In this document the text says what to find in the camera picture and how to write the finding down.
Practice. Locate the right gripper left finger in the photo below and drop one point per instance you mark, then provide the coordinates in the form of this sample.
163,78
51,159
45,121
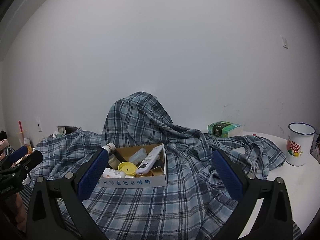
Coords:
56,210

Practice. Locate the enamel mug floral print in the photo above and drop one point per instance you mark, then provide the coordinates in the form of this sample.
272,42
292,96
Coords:
299,143

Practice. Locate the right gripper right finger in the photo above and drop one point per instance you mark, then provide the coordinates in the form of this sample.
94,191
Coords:
274,220

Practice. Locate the black square frame case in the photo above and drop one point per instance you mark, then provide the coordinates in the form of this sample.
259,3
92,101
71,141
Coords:
114,159

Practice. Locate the translucent grey plastic box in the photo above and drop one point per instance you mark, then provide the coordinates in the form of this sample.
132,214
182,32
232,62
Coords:
138,157

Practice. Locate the plastic drink cup red straw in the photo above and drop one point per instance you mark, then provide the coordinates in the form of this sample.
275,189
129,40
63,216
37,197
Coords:
23,138

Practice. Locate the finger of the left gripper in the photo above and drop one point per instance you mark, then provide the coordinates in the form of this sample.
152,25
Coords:
15,156
25,164

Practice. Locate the white AUX remote control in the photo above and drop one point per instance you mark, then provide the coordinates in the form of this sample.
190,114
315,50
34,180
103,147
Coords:
147,164

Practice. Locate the cardboard yogurt box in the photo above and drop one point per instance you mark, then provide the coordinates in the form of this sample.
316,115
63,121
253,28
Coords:
138,182

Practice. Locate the small black mirrored cube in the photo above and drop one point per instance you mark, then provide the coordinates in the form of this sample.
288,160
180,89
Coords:
158,171

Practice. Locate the person left hand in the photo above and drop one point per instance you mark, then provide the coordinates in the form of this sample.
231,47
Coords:
21,215

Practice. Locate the white pill bottle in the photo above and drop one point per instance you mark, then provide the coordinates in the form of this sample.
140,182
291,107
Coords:
110,148

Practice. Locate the green tissue pack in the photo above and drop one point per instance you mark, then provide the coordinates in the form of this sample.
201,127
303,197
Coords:
224,129

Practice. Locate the white bottle orange label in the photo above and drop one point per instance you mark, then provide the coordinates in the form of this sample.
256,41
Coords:
112,173

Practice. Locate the wall outlet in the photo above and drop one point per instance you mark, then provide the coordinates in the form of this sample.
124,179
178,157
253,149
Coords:
39,125

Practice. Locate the blue plaid blanket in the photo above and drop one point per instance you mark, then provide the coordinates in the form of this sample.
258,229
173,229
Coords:
193,205

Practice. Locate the grey bag behind blanket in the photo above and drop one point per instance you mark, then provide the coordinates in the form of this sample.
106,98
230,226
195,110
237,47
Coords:
62,131

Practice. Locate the yellow round lid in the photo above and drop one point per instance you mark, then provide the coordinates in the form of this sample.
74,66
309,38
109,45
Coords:
128,168

